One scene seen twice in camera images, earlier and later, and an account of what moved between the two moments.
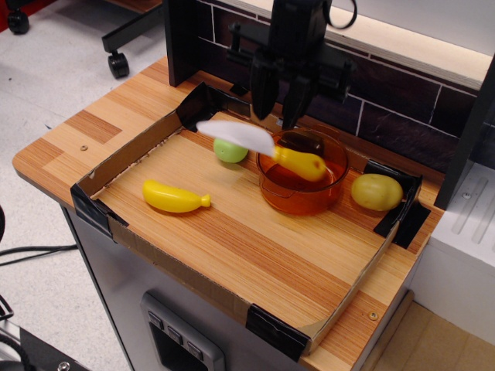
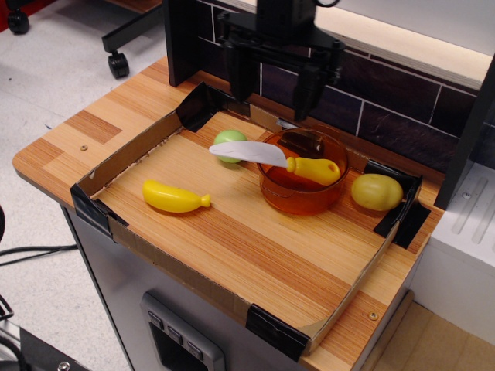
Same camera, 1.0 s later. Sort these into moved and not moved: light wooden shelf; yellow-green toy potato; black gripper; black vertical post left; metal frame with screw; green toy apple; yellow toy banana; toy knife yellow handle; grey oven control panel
Moved: green toy apple; toy knife yellow handle; black gripper
Not moved: grey oven control panel; metal frame with screw; black vertical post left; light wooden shelf; yellow-green toy potato; yellow toy banana
